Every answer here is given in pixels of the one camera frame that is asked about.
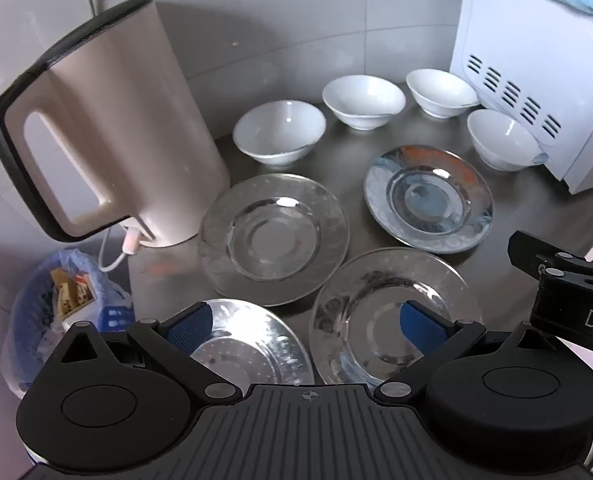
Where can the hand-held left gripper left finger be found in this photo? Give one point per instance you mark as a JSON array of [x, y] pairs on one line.
[[192, 327]]

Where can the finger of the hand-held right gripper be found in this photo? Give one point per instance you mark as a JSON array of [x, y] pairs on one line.
[[531, 252]]

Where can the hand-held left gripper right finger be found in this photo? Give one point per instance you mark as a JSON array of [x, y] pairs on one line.
[[421, 322]]

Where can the clear glass plate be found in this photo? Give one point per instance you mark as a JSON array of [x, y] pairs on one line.
[[274, 240], [429, 197], [256, 347], [371, 320]]

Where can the white ceramic bowl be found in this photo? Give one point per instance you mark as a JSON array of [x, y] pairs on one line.
[[498, 140], [279, 132], [441, 91], [364, 102]]

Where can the blue trash basket with bag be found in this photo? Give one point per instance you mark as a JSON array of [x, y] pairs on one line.
[[36, 320]]

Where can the white microwave oven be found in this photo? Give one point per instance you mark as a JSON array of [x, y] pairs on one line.
[[536, 60]]

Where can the beige electric kettle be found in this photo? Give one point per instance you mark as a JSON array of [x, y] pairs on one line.
[[126, 125]]

